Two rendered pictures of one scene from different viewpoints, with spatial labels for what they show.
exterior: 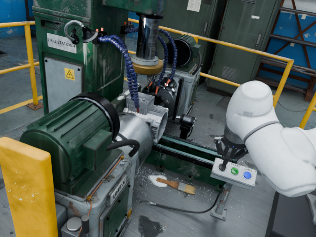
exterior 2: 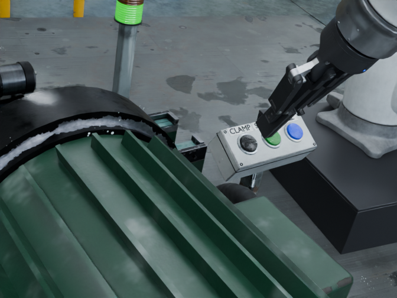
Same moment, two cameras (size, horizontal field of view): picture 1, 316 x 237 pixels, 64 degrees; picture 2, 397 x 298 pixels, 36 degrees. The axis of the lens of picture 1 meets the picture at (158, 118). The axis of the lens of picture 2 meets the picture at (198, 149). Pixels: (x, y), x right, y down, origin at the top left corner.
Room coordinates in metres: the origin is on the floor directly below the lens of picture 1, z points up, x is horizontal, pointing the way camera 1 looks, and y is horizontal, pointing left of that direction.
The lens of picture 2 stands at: (0.43, 0.43, 1.56)
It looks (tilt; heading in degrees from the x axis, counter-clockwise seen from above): 33 degrees down; 303
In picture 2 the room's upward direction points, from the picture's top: 11 degrees clockwise
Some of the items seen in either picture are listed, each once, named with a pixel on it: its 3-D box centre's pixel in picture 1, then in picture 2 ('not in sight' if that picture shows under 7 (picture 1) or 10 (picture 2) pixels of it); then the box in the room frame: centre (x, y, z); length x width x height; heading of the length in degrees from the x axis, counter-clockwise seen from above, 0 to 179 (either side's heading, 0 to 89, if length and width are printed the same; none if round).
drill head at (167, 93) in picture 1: (165, 94); not in sight; (1.50, -0.02, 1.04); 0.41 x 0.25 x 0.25; 165
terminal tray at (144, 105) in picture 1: (139, 103); not in sight; (1.19, 0.10, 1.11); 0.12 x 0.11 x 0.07; 75
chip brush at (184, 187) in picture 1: (176, 185); not in sight; (0.96, -0.14, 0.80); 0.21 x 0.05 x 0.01; 78
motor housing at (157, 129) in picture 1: (145, 120); not in sight; (1.18, 0.07, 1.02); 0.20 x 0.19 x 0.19; 75
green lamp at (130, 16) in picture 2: not in sight; (129, 10); (1.33, -0.53, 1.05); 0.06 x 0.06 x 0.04
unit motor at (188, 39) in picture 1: (185, 66); not in sight; (1.79, -0.13, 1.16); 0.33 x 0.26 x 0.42; 165
